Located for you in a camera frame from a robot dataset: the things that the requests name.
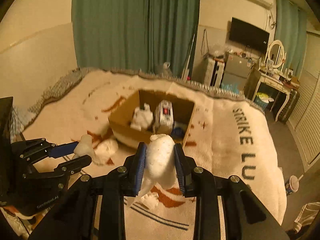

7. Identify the white cloth bundle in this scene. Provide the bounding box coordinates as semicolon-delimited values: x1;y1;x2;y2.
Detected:
72;134;119;166

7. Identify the white sock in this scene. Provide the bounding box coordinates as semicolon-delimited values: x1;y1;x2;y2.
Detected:
130;103;153;131

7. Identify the floral patterned soft pack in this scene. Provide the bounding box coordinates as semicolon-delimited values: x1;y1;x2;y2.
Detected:
152;100;174;135

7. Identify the paper drink cup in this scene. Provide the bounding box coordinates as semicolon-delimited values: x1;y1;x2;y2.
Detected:
285;174;304;196

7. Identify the cream printed bed blanket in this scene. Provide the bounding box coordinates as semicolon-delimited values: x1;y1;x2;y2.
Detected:
23;70;287;239

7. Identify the open cardboard box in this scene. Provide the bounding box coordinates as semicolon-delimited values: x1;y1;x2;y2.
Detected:
108;89;195;148

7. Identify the white louvered wardrobe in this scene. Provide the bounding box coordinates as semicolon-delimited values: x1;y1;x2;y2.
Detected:
288;31;319;170

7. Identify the white dressing table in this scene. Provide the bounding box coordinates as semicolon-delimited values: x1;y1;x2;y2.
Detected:
244;68;300;123

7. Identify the green curtain left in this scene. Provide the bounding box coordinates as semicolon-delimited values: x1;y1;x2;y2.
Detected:
71;0;200;76

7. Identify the green curtain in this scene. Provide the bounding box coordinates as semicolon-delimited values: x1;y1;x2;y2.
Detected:
71;0;200;76
274;0;307;77

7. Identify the grey small refrigerator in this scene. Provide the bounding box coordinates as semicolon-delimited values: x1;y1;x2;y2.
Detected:
221;53;254;91

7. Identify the white striped storage cabinet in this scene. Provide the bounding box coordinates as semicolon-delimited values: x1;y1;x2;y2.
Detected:
203;57;225;88

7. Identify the white oval vanity mirror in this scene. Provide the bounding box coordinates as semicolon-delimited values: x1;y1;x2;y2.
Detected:
265;40;286;69

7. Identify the green curtain right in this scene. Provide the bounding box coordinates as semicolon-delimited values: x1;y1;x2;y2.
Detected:
274;0;307;77

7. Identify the black wall television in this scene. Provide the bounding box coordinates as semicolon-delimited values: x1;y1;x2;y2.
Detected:
229;17;270;53

